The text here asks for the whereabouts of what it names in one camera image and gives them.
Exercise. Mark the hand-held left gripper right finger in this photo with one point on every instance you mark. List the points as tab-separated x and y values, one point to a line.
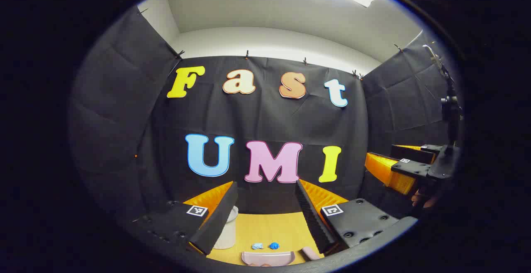
311	219

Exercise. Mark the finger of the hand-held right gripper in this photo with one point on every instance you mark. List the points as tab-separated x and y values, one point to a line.
410	168
415	153

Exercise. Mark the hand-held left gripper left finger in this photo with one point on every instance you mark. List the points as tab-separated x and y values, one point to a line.
218	219

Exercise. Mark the white ribbed garbage bin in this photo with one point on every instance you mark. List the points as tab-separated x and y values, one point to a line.
227	233

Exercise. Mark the small lilac broom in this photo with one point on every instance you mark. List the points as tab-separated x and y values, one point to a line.
311	253

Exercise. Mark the dark blue paper ball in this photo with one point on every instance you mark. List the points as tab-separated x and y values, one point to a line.
274	246

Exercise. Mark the light blue paper ball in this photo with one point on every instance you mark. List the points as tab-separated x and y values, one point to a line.
257	246

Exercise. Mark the lilac plastic dustpan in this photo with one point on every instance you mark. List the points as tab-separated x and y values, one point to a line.
267	258

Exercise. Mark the wooden desktop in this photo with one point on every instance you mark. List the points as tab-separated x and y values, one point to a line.
269	228

